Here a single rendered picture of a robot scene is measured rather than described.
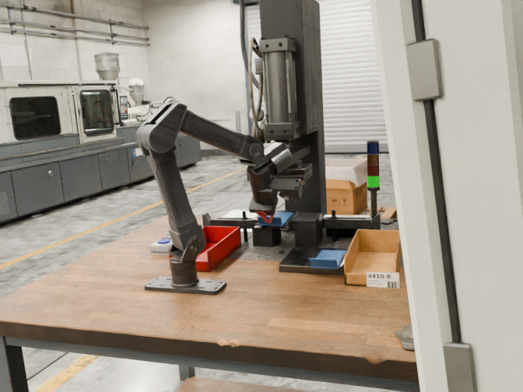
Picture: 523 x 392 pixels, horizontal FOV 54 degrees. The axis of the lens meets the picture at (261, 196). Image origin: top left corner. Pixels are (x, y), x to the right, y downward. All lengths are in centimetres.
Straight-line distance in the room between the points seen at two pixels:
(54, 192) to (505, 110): 699
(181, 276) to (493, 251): 99
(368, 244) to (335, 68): 949
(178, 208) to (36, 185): 581
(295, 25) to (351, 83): 924
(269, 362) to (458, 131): 74
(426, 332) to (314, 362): 62
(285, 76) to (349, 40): 935
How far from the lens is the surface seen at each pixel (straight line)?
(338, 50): 1087
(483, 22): 34
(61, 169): 731
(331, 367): 98
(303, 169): 149
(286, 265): 135
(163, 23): 1253
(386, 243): 147
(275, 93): 150
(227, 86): 1172
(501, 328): 37
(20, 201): 682
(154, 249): 160
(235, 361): 103
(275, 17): 160
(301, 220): 153
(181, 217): 123
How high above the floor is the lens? 136
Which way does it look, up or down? 11 degrees down
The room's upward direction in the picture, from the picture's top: 4 degrees counter-clockwise
